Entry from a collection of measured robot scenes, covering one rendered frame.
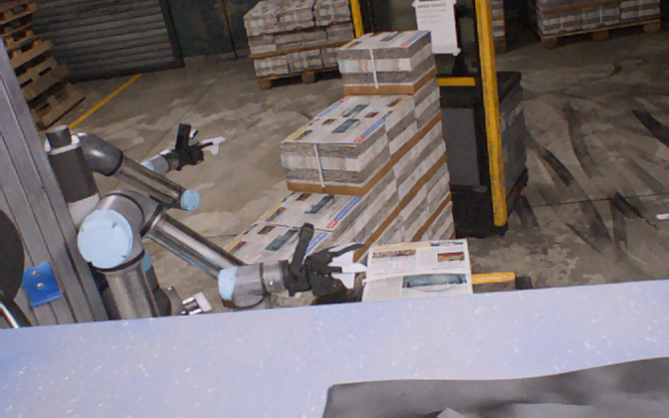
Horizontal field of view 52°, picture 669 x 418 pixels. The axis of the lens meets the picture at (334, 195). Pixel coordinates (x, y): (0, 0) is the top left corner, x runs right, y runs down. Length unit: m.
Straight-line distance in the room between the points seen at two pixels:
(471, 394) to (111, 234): 1.23
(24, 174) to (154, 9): 8.13
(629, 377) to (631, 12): 7.47
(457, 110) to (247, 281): 2.54
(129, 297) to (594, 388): 1.35
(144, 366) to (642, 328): 0.34
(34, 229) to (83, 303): 0.25
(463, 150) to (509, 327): 3.58
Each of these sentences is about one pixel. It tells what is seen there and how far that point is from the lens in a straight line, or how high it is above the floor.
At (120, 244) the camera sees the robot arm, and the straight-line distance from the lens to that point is 1.57.
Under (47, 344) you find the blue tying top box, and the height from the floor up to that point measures 1.75.
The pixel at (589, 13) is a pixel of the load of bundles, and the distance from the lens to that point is 7.73.
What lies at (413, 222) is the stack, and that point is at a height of 0.49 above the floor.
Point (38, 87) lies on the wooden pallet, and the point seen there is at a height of 0.43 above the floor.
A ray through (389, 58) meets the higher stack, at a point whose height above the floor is 1.24.
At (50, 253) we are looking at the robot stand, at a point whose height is 1.29.
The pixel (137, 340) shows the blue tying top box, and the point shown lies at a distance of 0.55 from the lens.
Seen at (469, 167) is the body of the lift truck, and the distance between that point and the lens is 4.08.
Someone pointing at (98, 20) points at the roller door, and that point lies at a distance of 10.24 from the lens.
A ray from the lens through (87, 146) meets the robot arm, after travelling 2.21.
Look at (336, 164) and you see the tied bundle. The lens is 2.82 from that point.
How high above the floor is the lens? 2.04
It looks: 25 degrees down
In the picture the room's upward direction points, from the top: 11 degrees counter-clockwise
